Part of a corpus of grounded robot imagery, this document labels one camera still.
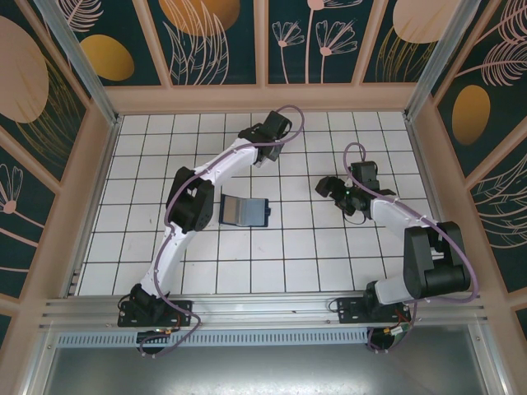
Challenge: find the navy blue card holder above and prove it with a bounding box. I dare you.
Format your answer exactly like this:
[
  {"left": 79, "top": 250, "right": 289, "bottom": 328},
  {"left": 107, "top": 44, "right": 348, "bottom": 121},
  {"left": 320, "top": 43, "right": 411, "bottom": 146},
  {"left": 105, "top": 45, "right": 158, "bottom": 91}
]
[{"left": 219, "top": 193, "right": 273, "bottom": 228}]

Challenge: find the grey metal sheet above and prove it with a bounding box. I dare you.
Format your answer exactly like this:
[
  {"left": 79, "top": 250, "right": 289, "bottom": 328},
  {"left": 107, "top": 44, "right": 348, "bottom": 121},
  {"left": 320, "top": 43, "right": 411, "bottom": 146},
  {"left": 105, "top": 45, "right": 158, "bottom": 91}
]
[{"left": 40, "top": 345, "right": 495, "bottom": 395}]

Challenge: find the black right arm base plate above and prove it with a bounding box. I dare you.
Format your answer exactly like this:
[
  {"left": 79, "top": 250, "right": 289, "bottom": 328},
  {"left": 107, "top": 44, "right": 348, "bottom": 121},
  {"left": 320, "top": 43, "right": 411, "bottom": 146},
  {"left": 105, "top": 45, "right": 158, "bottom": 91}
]
[{"left": 336, "top": 296, "right": 413, "bottom": 324}]

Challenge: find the aluminium mounting rail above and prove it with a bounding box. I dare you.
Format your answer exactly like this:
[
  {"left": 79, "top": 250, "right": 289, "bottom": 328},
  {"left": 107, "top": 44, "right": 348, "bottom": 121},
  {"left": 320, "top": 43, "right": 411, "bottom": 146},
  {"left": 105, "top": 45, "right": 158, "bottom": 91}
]
[{"left": 39, "top": 290, "right": 491, "bottom": 330}]

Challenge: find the aluminium frame post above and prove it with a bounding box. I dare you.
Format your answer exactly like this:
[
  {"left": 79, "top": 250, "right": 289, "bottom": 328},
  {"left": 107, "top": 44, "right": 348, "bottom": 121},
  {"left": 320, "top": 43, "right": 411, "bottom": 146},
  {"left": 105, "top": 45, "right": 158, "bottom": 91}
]
[
  {"left": 404, "top": 0, "right": 474, "bottom": 123},
  {"left": 35, "top": 0, "right": 123, "bottom": 127}
]

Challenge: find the slotted grey cable duct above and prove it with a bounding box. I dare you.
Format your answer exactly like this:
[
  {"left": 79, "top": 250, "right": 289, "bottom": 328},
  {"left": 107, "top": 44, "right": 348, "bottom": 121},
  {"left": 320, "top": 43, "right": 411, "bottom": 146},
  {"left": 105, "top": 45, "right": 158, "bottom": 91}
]
[{"left": 55, "top": 331, "right": 370, "bottom": 347}]

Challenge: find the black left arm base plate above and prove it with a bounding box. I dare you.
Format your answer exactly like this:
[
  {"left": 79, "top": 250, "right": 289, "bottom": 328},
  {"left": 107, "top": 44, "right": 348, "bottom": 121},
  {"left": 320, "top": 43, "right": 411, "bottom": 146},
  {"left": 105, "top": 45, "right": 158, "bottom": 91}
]
[{"left": 117, "top": 300, "right": 194, "bottom": 328}]

